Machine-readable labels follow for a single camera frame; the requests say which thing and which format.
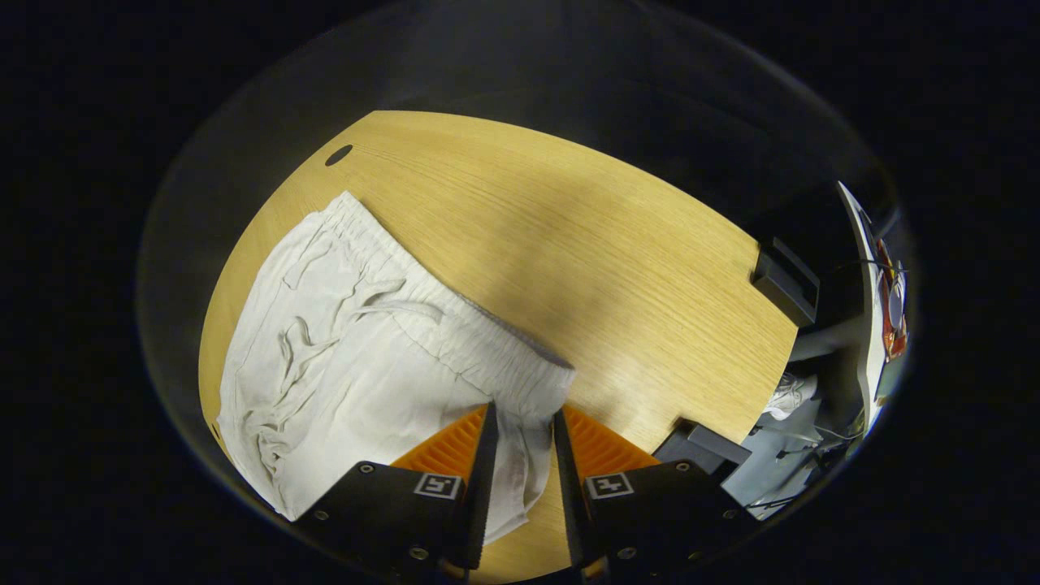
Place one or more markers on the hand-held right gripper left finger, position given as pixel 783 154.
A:
pixel 482 496

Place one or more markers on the person's grey trouser leg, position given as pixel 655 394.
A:
pixel 825 340

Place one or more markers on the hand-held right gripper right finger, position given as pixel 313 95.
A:
pixel 569 496

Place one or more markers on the black table bracket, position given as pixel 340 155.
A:
pixel 784 283

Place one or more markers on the white panel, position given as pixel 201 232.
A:
pixel 868 325

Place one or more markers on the person's white shoe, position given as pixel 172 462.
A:
pixel 788 396

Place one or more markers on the grey table bracket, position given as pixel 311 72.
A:
pixel 707 443

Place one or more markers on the red object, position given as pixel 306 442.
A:
pixel 892 321

